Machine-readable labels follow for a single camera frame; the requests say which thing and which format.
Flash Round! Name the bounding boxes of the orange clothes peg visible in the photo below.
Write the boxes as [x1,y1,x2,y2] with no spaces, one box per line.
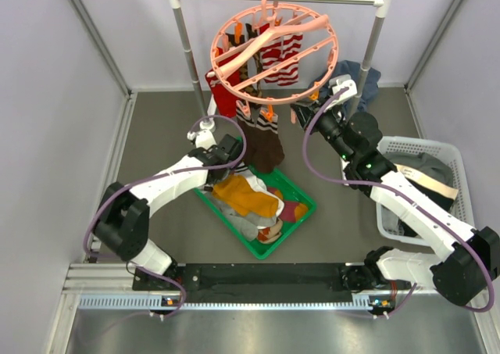
[260,105,277,122]

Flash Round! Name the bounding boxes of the pink clothes peg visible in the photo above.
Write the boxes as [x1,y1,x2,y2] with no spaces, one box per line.
[236,100,252,123]

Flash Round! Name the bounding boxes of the pink round clip hanger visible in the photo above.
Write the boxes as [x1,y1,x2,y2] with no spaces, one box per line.
[210,0,339,105]

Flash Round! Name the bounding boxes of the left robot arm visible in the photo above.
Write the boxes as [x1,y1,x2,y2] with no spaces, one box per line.
[90,134,245,289]

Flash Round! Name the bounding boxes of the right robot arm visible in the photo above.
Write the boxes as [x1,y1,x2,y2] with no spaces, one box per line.
[291,99,499,313]

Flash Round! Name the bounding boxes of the mustard yellow sock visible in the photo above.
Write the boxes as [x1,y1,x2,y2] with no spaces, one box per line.
[212,174,284,218]

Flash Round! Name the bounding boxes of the green plastic bin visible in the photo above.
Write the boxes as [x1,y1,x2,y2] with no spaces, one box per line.
[193,135,317,260]

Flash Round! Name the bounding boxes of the blue-grey crumpled cloth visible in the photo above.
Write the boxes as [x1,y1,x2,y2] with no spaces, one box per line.
[316,59,382,116]

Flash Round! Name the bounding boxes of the red white striped sock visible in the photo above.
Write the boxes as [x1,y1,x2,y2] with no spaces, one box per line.
[259,38,284,84]
[279,33,304,88]

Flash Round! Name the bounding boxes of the grey sock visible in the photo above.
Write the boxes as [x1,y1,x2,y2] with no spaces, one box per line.
[212,201,277,241]

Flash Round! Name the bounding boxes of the white plastic laundry basket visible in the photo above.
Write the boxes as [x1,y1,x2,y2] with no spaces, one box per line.
[376,136,476,247]

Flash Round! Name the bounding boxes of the dark clothes in basket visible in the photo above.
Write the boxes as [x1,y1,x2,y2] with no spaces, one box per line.
[384,152,460,238]

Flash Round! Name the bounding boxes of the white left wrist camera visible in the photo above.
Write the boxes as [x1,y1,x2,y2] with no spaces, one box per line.
[187,130,216,150]

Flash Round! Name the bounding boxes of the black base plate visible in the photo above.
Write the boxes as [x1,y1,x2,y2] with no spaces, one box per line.
[132,262,395,304]

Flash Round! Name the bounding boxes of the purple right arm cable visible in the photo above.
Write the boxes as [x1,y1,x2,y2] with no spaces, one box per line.
[302,88,494,320]

